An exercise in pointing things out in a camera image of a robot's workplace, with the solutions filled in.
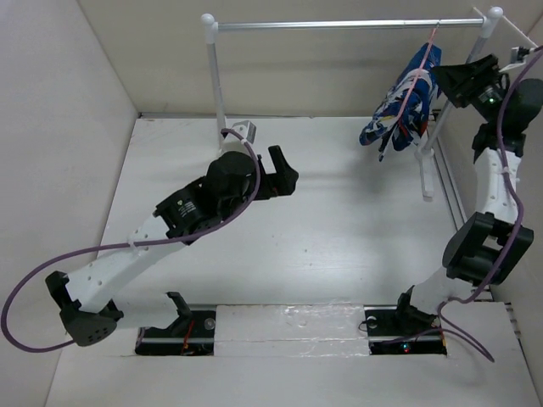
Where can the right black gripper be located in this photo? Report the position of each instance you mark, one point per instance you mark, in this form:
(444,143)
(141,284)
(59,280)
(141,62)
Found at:
(455,80)

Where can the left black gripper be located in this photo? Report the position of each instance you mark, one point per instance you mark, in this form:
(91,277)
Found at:
(282,183)

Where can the pink plastic hanger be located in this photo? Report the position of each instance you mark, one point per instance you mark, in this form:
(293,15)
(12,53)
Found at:
(413,80)

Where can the blue white red patterned trousers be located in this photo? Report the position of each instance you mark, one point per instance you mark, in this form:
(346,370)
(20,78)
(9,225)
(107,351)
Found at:
(403,110)

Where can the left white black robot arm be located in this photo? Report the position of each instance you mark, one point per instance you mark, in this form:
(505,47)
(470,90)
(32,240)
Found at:
(86,296)

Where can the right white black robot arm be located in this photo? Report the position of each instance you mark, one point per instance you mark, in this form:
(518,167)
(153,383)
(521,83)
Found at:
(488,246)

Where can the white metal clothes rack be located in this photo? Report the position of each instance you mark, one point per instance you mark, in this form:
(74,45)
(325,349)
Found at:
(486,22)

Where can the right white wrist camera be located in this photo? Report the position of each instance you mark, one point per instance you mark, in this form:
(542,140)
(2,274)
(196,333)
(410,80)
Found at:
(518,57)

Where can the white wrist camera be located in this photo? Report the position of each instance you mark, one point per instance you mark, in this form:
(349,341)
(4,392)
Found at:
(230,143)
(518,57)

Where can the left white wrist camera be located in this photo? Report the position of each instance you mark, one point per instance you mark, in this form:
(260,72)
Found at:
(230,143)

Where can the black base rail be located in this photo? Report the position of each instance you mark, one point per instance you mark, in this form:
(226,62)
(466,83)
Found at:
(319,330)

